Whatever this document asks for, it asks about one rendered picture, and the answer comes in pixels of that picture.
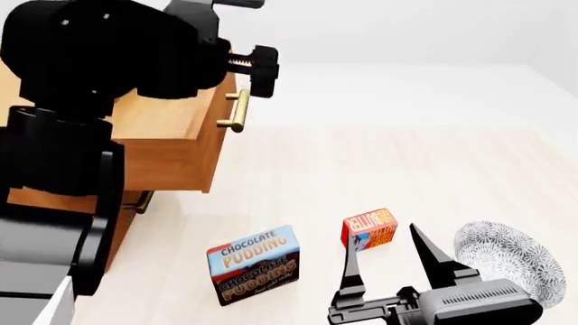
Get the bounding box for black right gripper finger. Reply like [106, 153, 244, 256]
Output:
[331, 232, 368, 310]
[408, 222, 483, 292]

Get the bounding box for wooden cabinet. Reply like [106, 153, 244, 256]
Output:
[0, 60, 155, 274]

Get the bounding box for grey white robot torso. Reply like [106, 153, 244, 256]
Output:
[0, 216, 91, 325]

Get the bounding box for brass drawer handle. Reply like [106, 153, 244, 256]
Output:
[122, 190, 155, 215]
[216, 88, 251, 134]

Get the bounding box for white patterned bowl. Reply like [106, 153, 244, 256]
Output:
[452, 219, 567, 311]

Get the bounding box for chocolate pudding box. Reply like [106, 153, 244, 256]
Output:
[206, 224, 302, 308]

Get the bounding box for red orange butter box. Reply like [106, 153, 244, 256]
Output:
[340, 207, 399, 254]

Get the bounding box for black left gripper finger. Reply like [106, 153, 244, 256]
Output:
[211, 0, 266, 11]
[249, 44, 280, 100]

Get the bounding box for wooden open drawer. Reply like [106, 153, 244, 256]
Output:
[109, 70, 239, 195]

